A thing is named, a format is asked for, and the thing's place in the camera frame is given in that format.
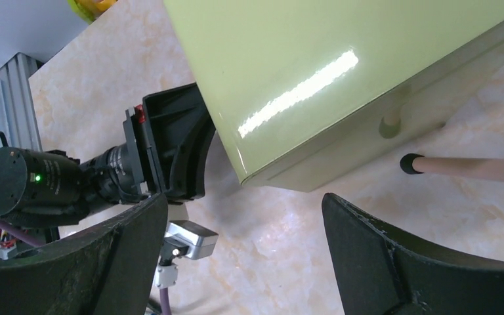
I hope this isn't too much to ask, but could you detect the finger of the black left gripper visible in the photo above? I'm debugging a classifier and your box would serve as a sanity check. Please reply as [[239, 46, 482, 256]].
[[142, 83, 216, 202]]

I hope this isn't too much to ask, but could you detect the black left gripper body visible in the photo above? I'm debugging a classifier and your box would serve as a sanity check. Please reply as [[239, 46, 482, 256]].
[[80, 104, 157, 205]]

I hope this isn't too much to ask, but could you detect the green metal drawer box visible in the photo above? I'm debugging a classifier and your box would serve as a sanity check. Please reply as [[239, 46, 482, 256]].
[[164, 0, 504, 192]]

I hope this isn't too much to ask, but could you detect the yellow green toy block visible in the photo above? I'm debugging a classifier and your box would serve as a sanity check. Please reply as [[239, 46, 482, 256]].
[[67, 0, 117, 24]]

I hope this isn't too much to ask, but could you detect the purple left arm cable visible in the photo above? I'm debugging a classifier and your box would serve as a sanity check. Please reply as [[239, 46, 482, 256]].
[[0, 208, 179, 315]]

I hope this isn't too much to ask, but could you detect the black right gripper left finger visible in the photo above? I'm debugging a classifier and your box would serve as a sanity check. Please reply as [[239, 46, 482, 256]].
[[0, 194, 168, 314]]

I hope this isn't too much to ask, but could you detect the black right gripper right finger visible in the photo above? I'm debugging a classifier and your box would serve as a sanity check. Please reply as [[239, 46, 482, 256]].
[[322, 193, 504, 314]]

